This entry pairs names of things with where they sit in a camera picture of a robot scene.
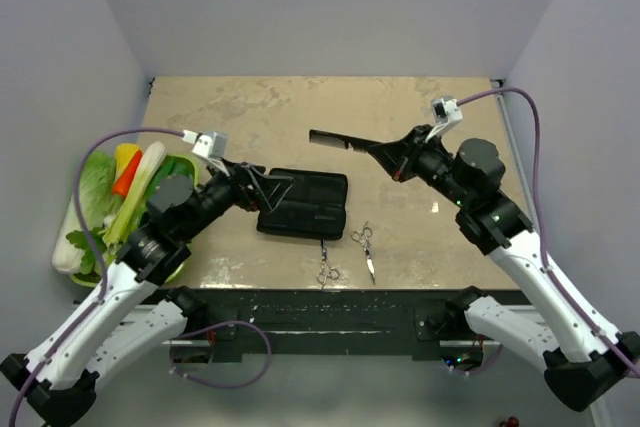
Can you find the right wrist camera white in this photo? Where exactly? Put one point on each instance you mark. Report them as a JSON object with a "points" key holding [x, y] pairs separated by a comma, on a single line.
{"points": [[447, 114]]}

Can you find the napa cabbage toy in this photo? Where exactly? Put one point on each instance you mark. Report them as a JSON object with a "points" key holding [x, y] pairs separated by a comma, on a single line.
{"points": [[98, 206]]}

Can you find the orange carrot toy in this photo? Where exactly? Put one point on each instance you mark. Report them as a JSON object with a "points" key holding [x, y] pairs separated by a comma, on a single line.
{"points": [[122, 189]]}

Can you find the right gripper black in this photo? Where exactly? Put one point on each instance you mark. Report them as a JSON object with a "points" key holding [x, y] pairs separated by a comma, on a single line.
{"points": [[400, 158]]}

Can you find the dark green bok choy toy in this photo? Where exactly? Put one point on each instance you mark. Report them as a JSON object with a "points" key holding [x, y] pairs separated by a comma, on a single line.
{"points": [[172, 165]]}

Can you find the black zip tool case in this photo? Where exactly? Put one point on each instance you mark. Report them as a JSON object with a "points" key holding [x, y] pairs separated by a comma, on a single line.
{"points": [[314, 208]]}

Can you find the parsley leaf toy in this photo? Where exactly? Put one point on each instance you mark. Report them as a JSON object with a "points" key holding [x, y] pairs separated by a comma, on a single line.
{"points": [[88, 263]]}

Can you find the black hair comb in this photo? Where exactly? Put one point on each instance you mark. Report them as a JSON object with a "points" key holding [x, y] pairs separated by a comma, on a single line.
{"points": [[340, 141]]}

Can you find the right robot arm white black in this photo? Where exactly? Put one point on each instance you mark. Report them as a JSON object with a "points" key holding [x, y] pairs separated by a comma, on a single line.
{"points": [[491, 221]]}

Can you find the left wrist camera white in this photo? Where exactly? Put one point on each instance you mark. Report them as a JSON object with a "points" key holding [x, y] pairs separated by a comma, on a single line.
{"points": [[206, 145]]}

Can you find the silver scissors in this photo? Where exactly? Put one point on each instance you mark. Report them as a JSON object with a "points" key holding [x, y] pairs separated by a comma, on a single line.
{"points": [[363, 238], [327, 272]]}

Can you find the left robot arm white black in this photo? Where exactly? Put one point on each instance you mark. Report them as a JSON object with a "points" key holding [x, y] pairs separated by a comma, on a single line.
{"points": [[61, 377]]}

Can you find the aluminium frame rail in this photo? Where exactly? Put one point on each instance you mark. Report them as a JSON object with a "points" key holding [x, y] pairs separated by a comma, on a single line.
{"points": [[505, 112]]}

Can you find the green vegetable basket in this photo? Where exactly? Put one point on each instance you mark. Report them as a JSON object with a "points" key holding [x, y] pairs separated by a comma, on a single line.
{"points": [[92, 279]]}

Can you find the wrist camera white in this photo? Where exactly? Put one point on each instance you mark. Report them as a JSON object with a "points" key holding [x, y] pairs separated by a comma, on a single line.
{"points": [[206, 145], [447, 114]]}

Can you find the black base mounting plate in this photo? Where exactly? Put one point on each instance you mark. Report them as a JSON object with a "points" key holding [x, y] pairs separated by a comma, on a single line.
{"points": [[409, 323]]}

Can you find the yellow pepper toy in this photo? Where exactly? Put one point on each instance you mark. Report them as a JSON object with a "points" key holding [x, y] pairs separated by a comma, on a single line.
{"points": [[127, 158]]}

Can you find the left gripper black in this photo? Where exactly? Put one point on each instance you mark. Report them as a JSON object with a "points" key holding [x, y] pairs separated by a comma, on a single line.
{"points": [[271, 188]]}

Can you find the white green leek toy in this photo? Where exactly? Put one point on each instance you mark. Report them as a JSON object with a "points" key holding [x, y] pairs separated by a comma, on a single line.
{"points": [[151, 160]]}

